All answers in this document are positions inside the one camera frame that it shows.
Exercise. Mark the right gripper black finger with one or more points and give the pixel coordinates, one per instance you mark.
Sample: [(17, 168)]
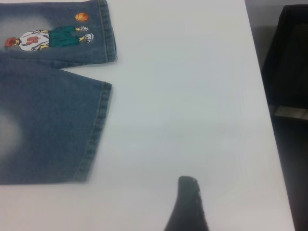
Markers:
[(188, 207)]

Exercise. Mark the blue denim jeans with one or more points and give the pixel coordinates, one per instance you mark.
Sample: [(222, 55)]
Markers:
[(48, 120)]

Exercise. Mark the black box beside table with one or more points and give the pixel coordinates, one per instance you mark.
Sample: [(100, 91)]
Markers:
[(288, 72)]

